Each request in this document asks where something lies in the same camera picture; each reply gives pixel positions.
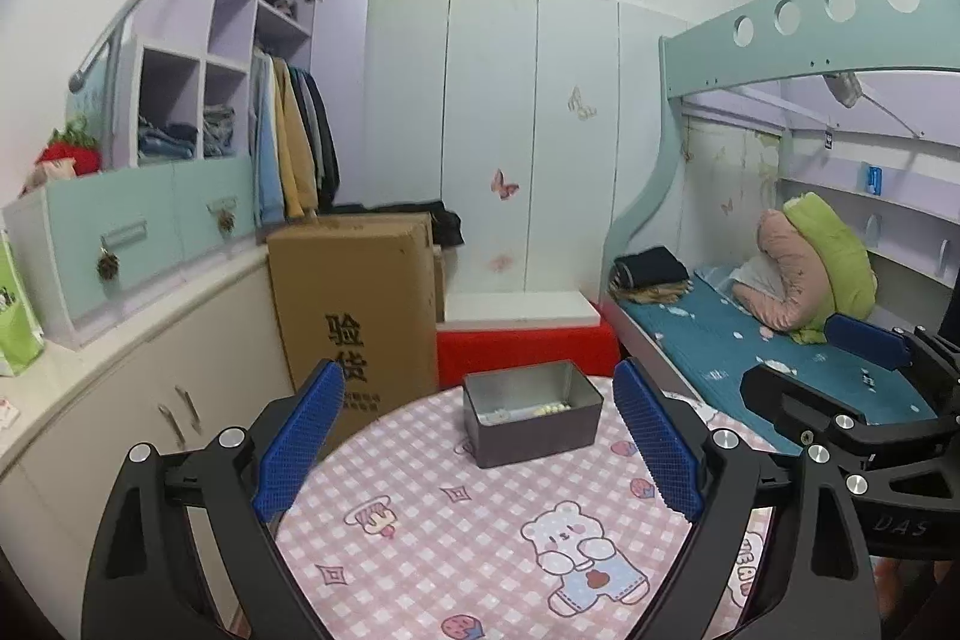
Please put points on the pink checkered tablecloth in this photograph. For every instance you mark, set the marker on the pink checkered tablecloth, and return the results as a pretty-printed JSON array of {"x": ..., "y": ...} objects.
[{"x": 450, "y": 535}]

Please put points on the blue patterned bed sheet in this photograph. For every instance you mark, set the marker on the blue patterned bed sheet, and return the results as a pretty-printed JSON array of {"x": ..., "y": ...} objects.
[{"x": 712, "y": 325}]

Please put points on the light blue hanging jacket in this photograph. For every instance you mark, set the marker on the light blue hanging jacket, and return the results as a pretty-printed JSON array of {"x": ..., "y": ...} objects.
[{"x": 266, "y": 160}]

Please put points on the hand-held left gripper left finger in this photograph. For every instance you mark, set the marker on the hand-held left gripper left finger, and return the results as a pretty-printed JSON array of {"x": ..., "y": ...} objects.
[{"x": 300, "y": 437}]

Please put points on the folded blue jeans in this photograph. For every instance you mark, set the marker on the folded blue jeans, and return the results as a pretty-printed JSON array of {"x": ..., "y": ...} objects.
[{"x": 169, "y": 141}]

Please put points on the tan folded cloth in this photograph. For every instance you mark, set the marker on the tan folded cloth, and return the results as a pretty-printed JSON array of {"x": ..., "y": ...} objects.
[{"x": 652, "y": 295}]

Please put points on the pink quilt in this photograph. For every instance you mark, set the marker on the pink quilt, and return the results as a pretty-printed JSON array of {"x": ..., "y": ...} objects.
[{"x": 780, "y": 242}]

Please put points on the pink butterfly sticker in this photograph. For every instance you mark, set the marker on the pink butterfly sticker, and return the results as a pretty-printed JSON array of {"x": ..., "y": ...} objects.
[{"x": 504, "y": 184}]

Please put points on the clip-on lamp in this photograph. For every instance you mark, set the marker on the clip-on lamp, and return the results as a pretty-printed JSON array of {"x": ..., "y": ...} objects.
[{"x": 846, "y": 89}]

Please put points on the black clothes pile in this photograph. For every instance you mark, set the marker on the black clothes pile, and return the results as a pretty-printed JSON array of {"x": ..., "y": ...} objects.
[{"x": 446, "y": 227}]

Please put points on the folded dark clothes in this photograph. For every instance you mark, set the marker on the folded dark clothes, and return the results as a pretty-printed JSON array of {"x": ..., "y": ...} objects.
[{"x": 649, "y": 269}]

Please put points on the mustard hanging jacket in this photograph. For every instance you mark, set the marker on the mustard hanging jacket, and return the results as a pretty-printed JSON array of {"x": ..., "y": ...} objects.
[{"x": 296, "y": 160}]

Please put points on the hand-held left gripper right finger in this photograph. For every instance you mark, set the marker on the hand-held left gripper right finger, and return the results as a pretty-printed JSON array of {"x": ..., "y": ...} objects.
[{"x": 660, "y": 452}]

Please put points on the white board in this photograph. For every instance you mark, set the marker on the white board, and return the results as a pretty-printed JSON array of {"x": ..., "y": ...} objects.
[{"x": 517, "y": 308}]

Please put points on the teal bunk bed frame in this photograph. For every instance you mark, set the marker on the teal bunk bed frame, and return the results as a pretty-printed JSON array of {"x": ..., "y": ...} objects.
[{"x": 712, "y": 63}]

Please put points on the pale butterfly sticker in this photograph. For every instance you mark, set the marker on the pale butterfly sticker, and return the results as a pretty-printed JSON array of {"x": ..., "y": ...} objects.
[{"x": 581, "y": 104}]

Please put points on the faded red butterfly sticker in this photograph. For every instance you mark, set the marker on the faded red butterfly sticker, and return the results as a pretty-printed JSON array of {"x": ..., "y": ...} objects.
[{"x": 500, "y": 263}]

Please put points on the purple open shelf unit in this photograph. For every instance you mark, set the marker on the purple open shelf unit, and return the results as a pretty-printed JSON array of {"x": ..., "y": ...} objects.
[{"x": 232, "y": 18}]

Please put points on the dark hanging jacket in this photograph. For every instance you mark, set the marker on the dark hanging jacket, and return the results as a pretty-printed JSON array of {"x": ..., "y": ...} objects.
[{"x": 326, "y": 153}]

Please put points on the small blue box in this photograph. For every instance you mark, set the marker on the small blue box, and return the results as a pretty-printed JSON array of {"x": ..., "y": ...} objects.
[{"x": 873, "y": 179}]

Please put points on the green quilt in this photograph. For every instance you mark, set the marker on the green quilt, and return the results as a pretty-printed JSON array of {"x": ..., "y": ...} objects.
[{"x": 840, "y": 257}]

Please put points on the teal drawer unit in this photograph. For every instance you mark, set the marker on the teal drawer unit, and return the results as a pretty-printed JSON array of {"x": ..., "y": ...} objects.
[{"x": 150, "y": 220}]

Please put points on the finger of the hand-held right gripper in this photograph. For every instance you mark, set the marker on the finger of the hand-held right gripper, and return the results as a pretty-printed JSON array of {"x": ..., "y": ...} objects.
[
  {"x": 780, "y": 392},
  {"x": 862, "y": 336}
]

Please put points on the green bag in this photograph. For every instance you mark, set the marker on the green bag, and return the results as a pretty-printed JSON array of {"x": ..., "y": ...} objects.
[{"x": 19, "y": 325}]

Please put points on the white bedside shelf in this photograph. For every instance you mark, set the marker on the white bedside shelf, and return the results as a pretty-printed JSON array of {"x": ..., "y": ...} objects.
[{"x": 900, "y": 227}]

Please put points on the grey hanging garment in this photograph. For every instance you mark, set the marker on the grey hanging garment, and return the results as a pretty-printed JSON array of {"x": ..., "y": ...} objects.
[{"x": 309, "y": 115}]

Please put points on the pine cone ornament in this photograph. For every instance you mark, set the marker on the pine cone ornament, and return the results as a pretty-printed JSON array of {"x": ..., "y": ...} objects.
[
  {"x": 108, "y": 266},
  {"x": 226, "y": 220}
]

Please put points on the beige cabinet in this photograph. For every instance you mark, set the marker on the beige cabinet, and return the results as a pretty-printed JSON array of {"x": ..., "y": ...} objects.
[{"x": 112, "y": 400}]

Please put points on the tall cardboard box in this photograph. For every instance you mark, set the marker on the tall cardboard box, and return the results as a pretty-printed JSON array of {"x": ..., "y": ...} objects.
[{"x": 352, "y": 280}]

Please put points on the strawberry plush toy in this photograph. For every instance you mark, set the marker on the strawberry plush toy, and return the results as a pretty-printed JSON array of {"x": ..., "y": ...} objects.
[{"x": 71, "y": 156}]

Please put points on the white pillow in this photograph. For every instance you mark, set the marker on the white pillow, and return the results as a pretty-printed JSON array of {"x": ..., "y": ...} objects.
[{"x": 757, "y": 276}]

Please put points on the grey metal tin box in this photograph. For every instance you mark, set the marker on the grey metal tin box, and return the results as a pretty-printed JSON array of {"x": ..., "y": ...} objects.
[{"x": 532, "y": 441}]

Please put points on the red box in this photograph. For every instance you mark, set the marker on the red box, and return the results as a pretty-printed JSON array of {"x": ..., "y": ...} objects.
[{"x": 525, "y": 347}]

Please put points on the small white red packet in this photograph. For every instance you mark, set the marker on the small white red packet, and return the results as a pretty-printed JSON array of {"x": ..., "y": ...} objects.
[{"x": 7, "y": 413}]

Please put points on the white wardrobe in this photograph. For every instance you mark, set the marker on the white wardrobe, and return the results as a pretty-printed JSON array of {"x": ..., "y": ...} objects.
[{"x": 487, "y": 85}]

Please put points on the folded grey denim clothes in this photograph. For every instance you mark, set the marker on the folded grey denim clothes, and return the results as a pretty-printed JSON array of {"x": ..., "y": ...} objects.
[{"x": 217, "y": 130}]

